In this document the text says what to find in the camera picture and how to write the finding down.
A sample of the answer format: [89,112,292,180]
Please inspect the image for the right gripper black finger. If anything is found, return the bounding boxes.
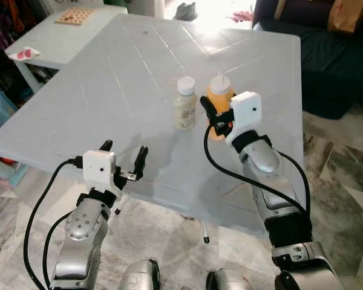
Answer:
[200,95,220,121]

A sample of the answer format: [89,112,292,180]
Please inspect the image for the orange bottle white cap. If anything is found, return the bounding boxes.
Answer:
[206,72,235,141]

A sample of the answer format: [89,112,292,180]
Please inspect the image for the white plastic bottle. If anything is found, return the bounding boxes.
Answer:
[174,76,198,131]

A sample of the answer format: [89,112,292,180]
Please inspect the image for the large white plastic table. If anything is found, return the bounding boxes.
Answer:
[0,13,303,243]

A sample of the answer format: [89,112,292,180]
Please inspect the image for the silver robot left leg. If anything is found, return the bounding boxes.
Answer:
[117,259,162,290]

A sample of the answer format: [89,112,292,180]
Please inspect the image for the silver robot leg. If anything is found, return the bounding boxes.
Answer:
[206,269,255,290]
[117,259,162,290]

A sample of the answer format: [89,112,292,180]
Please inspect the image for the light blue plastic bin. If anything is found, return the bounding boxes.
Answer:
[0,89,19,137]

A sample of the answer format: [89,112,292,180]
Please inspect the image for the small white table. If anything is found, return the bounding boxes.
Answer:
[6,5,129,91]

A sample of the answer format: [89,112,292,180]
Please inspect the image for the white pink packet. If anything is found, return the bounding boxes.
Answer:
[8,47,42,61]

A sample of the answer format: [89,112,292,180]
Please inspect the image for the dark blue sofa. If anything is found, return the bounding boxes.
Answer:
[253,0,363,118]

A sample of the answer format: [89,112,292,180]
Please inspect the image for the pink patterned tray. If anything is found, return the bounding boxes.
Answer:
[54,6,96,26]

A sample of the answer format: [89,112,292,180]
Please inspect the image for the silver robot right leg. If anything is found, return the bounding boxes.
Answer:
[206,269,255,290]

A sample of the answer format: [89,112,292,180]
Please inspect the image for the dark hanging clothes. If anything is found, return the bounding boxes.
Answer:
[0,0,43,55]

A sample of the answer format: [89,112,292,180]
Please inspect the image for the brown paper bag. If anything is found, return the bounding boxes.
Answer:
[327,0,363,34]

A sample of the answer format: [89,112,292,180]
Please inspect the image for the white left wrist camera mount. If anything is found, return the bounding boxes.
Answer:
[82,150,117,193]

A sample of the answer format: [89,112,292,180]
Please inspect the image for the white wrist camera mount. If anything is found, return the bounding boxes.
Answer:
[82,150,117,193]
[229,91,262,146]

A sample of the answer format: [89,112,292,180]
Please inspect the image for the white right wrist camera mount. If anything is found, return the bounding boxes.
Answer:
[229,91,262,146]

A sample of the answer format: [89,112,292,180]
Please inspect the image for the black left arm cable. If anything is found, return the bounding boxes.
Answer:
[23,156,85,290]

